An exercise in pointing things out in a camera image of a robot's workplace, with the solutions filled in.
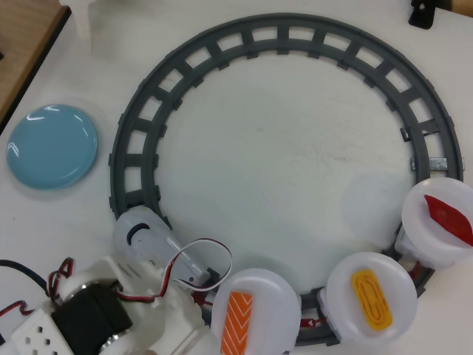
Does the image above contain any orange salmon toy sushi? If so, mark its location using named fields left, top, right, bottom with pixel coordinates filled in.
left=220, top=291, right=256, bottom=355

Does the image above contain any grey circular toy rail track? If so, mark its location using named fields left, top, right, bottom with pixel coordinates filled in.
left=108, top=13, right=466, bottom=351

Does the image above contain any red tuna toy sushi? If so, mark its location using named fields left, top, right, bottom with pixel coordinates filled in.
left=423, top=195, right=473, bottom=247

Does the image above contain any white red gripper servo wire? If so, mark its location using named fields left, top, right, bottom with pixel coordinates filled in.
left=162, top=238, right=233, bottom=299

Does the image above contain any wooden desk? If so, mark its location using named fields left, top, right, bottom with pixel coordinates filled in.
left=0, top=5, right=72, bottom=126

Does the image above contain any blue round dish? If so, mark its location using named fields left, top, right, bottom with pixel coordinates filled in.
left=5, top=102, right=100, bottom=192

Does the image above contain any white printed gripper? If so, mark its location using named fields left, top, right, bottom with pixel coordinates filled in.
left=99, top=254, right=212, bottom=355

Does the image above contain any black plastic bracket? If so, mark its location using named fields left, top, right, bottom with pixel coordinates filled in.
left=408, top=0, right=438, bottom=30

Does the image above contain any white round plastic plate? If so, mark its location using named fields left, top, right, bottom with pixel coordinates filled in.
left=324, top=251, right=419, bottom=342
left=401, top=177, right=473, bottom=267
left=209, top=268, right=302, bottom=355

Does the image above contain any white plastic stand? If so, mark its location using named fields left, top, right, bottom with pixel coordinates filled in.
left=61, top=0, right=94, bottom=42

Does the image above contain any yellow egg toy sushi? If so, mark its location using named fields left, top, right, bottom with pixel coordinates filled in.
left=350, top=269, right=394, bottom=330

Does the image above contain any red black arm wire bundle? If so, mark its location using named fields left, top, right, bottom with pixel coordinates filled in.
left=0, top=257, right=77, bottom=319

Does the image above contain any white Shinkansen toy locomotive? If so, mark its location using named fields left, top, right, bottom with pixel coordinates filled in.
left=112, top=208, right=222, bottom=297

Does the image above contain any black camera usb cable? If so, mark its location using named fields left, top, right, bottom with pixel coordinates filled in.
left=0, top=260, right=51, bottom=295

